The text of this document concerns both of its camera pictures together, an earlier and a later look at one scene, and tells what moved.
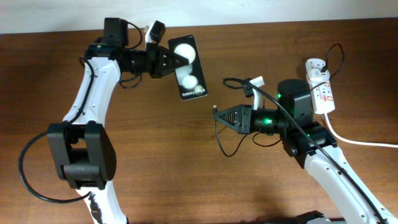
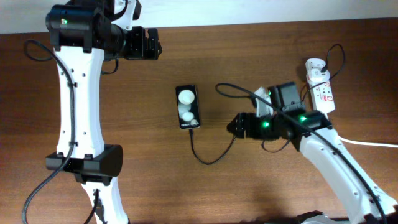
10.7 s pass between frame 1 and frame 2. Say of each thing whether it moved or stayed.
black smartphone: moved
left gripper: moved
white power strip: stayed
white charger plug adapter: stayed
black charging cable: moved
